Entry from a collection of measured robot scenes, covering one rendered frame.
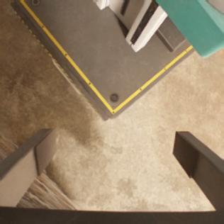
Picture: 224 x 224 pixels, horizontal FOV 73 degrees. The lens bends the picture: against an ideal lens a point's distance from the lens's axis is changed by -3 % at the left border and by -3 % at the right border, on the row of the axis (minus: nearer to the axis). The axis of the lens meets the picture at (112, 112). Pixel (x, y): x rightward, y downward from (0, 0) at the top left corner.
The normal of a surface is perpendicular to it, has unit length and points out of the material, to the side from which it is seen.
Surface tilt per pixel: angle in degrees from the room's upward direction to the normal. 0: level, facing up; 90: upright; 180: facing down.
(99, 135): 0
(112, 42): 0
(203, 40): 90
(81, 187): 0
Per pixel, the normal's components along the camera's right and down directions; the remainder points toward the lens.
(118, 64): 0.19, -0.11
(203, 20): -0.75, 0.62
